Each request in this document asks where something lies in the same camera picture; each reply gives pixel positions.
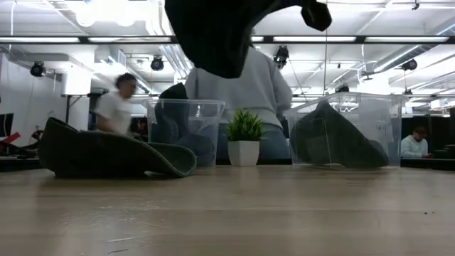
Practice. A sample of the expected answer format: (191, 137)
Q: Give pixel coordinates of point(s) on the dark blue baseball cap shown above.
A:
(213, 35)
(170, 106)

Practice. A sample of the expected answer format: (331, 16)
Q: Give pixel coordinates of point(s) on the dark green baseball cap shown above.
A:
(330, 142)
(106, 153)

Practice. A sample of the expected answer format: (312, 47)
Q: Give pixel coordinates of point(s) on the clear plastic storage bin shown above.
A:
(391, 117)
(209, 113)

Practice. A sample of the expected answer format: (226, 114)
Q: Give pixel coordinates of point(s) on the small potted green plant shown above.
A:
(244, 153)

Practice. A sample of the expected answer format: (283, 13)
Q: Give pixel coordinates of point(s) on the person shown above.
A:
(256, 89)
(113, 110)
(412, 147)

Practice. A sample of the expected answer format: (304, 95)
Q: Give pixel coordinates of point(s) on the black ceiling spotlight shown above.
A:
(37, 69)
(409, 65)
(157, 64)
(281, 57)

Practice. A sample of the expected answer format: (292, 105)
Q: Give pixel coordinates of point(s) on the black computer monitor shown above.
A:
(6, 124)

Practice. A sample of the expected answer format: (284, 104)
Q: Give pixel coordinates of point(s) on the black aluminium frame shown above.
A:
(426, 164)

